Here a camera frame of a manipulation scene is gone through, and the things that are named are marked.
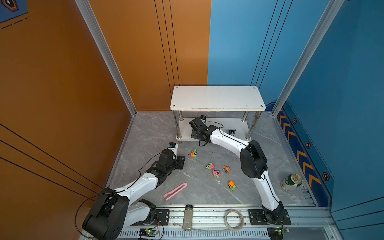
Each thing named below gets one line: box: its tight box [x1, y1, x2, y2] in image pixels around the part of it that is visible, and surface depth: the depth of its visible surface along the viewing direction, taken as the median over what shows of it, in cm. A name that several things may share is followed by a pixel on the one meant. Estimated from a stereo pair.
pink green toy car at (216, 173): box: [212, 168, 221, 179], surface depth 88 cm
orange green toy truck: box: [228, 180, 237, 192], surface depth 83 cm
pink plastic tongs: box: [163, 182, 188, 201], surface depth 82 cm
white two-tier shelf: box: [170, 86, 266, 144], surface depth 85 cm
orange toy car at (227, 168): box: [222, 165, 231, 174], surface depth 90 cm
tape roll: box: [280, 173, 303, 192], surface depth 77 cm
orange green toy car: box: [190, 149, 197, 158], surface depth 96 cm
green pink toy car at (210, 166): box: [205, 162, 215, 171], surface depth 91 cm
